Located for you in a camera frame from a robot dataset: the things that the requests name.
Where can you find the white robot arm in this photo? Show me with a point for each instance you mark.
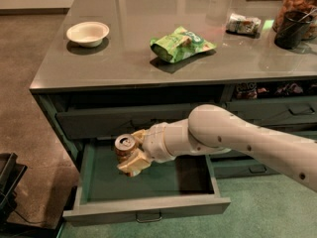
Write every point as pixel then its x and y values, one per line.
pixel 209 130

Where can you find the small silver snack packet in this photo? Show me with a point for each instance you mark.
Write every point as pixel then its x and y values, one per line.
pixel 243 25

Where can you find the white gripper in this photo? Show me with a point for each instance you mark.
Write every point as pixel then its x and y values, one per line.
pixel 155 144

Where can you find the glass jar of snacks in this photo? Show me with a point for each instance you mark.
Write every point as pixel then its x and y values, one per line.
pixel 305 6

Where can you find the black equipment on floor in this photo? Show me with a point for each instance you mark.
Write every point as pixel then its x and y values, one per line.
pixel 10 174

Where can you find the top right drawer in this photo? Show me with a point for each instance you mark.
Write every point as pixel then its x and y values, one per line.
pixel 274 112

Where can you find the black cup on counter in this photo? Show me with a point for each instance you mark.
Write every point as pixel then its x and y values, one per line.
pixel 292 29

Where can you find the white paper bowl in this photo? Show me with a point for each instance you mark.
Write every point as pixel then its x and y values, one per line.
pixel 88 34

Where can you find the top left drawer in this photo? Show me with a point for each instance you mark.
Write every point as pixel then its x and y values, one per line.
pixel 110 122

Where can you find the orange soda can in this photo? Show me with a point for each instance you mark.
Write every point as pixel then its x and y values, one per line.
pixel 124 146

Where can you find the open middle left drawer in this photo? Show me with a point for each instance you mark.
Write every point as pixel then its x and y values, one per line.
pixel 181 188

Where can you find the snack bags in shelf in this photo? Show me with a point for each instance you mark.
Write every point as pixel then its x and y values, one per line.
pixel 254 90

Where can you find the green chip bag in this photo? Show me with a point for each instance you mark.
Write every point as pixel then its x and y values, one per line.
pixel 180 45

